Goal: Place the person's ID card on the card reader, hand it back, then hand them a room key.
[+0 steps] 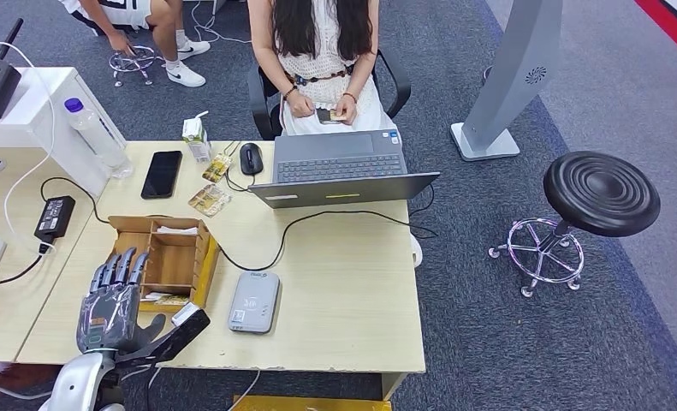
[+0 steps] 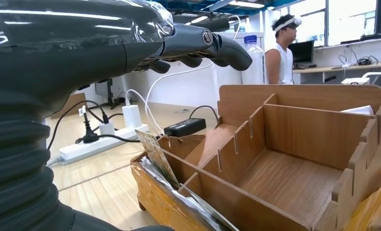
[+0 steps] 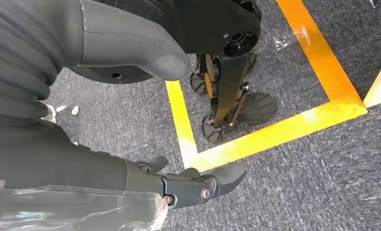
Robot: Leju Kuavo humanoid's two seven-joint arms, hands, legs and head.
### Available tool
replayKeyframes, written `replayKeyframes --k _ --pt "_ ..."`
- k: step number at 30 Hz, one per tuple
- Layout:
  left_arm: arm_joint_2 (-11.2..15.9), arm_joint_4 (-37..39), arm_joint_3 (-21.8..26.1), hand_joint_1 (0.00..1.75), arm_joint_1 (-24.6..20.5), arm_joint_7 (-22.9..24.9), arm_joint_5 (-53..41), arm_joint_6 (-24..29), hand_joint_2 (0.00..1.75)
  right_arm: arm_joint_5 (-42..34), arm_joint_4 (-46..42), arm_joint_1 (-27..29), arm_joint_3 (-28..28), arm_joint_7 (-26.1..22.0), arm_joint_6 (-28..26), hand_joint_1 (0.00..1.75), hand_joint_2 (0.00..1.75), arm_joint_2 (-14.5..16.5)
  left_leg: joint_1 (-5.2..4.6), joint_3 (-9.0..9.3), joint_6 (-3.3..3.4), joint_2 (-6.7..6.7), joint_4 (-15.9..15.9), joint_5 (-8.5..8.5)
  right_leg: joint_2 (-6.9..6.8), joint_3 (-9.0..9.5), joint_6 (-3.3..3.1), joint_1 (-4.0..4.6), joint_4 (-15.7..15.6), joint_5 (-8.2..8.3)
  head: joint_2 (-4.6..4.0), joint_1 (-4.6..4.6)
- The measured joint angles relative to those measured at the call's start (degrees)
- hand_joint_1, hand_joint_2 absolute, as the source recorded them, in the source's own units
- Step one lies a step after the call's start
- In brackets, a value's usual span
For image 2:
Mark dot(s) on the white desk partition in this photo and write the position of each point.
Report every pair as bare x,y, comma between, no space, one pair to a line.
193,89

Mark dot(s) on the white paper sleeves stack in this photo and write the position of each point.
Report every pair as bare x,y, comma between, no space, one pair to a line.
153,177

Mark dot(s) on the wooden card organiser box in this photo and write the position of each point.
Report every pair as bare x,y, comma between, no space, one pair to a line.
289,134

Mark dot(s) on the white power strip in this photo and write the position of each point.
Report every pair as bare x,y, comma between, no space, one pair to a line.
91,148

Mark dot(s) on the clear water bottle blue cap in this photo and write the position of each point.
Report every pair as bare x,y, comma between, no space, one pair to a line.
253,63

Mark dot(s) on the black computer monitor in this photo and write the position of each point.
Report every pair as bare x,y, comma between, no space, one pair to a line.
301,52

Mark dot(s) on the person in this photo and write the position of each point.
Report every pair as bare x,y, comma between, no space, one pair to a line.
282,63

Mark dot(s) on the small white plug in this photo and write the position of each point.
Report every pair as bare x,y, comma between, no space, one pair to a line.
106,129

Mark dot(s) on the black power adapter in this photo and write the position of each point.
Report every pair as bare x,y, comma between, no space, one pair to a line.
185,127

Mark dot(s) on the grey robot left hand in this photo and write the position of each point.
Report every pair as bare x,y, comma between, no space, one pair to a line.
65,47

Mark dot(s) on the white paper slip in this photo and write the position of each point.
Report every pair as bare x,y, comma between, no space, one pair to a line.
359,110

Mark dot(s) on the white charger plug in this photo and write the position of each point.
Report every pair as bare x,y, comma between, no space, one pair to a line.
132,116

